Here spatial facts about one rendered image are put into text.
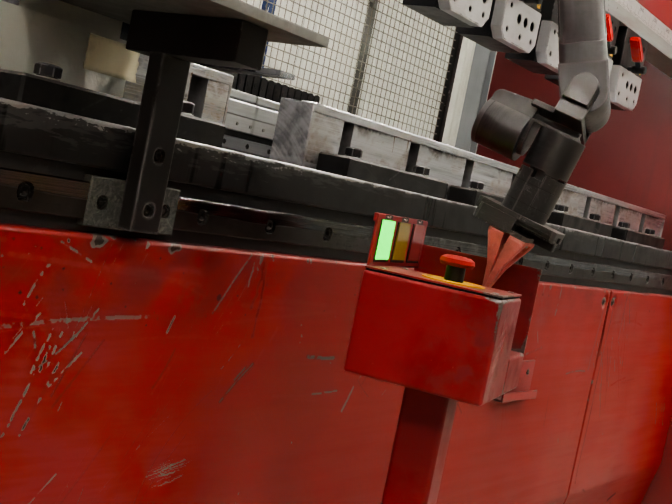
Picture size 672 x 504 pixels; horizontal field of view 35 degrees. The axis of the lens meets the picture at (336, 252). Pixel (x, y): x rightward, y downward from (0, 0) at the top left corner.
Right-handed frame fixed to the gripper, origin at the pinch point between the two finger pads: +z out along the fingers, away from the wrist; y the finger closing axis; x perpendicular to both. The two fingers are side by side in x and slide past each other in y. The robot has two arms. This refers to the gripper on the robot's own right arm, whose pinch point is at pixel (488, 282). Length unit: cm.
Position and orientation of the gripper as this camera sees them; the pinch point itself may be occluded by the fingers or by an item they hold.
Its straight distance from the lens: 128.4
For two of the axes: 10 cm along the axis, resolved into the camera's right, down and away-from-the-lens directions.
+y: -8.3, -4.6, 3.2
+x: -3.6, -0.1, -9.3
